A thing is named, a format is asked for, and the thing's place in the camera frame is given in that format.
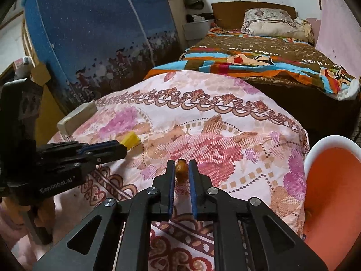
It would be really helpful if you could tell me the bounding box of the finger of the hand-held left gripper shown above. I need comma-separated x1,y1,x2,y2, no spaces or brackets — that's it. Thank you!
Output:
80,140,123,154
84,146,128,165

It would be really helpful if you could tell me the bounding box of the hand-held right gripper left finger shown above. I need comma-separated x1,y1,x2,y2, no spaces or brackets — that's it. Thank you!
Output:
32,159,176,271

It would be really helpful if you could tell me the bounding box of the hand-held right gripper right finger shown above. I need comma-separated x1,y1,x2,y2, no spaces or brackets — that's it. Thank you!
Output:
188,159,329,271

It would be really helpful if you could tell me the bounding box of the yellow plastic piece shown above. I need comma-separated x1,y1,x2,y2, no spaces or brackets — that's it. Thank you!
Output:
120,132,142,150

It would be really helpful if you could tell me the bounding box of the orange bin with white rim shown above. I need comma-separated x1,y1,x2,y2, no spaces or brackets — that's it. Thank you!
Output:
303,135,361,251

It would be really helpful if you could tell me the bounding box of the beige cardboard box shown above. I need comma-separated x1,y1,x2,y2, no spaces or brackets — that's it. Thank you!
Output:
56,102,98,135

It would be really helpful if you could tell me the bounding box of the yellow wooden cabinet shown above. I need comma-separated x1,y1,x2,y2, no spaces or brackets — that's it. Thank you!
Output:
30,61,69,145

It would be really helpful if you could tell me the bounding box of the pink floral blanket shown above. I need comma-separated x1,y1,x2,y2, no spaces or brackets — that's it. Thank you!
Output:
0,70,311,271

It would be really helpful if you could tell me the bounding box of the blue fabric wardrobe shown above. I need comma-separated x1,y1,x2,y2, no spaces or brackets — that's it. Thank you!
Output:
24,0,184,111

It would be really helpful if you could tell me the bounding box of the colourful patterned bedspread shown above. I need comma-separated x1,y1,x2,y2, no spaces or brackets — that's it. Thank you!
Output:
144,27,361,103

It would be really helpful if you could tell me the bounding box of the white nightstand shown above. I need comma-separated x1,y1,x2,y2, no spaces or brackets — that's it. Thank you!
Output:
182,19,215,42

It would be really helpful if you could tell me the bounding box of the bed with colourful blanket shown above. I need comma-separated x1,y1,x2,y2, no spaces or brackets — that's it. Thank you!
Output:
211,1,361,141

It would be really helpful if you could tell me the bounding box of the floral pillow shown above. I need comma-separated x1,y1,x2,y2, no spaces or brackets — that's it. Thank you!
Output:
241,8,314,45

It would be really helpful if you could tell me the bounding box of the pink hanging cloth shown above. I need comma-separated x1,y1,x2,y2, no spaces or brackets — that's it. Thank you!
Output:
314,0,361,63

